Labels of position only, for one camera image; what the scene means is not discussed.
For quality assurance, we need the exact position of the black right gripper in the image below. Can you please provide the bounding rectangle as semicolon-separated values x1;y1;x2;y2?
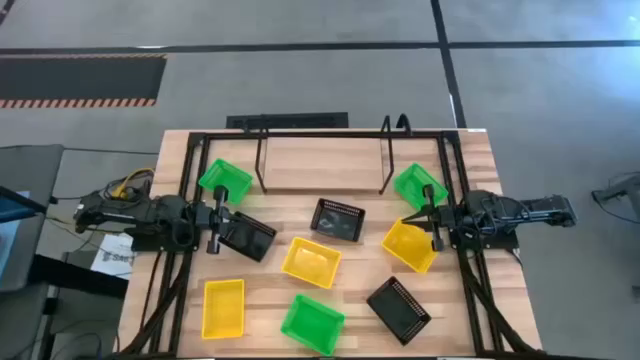
401;184;467;252

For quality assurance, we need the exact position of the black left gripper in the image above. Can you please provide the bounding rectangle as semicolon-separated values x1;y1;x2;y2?
193;184;255;255

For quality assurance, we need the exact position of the black plastic basket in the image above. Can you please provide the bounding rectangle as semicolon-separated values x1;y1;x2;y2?
309;197;367;243
218;210;278;263
365;275;432;347

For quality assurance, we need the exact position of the yellow plastic basket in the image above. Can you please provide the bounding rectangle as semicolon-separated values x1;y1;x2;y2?
381;217;440;275
280;236;343;290
201;278;246;341

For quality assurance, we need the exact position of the green plastic basket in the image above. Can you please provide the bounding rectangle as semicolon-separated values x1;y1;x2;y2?
198;158;254;206
279;293;346;357
393;162;450;211

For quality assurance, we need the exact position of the black perforated floor strip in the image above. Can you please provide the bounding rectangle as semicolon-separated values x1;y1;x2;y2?
225;112;350;130

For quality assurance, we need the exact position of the white printed paper sheet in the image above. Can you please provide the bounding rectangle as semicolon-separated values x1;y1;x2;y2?
90;232;136;280

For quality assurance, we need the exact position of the grey tripod leg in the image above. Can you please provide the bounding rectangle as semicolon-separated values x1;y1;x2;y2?
591;172;640;224

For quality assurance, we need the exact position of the black hazard-striped floor mat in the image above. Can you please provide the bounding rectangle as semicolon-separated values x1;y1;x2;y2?
0;53;169;109

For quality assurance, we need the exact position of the blue flat screen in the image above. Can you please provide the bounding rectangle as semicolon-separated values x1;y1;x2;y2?
0;185;49;224

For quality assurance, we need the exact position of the black aluminium table frame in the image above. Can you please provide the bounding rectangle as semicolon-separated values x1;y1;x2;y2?
117;128;549;360

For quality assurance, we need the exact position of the black metal rack frame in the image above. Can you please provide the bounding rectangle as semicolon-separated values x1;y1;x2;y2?
253;115;396;196

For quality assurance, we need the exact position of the yellow cable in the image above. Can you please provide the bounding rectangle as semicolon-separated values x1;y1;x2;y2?
110;168;156;199

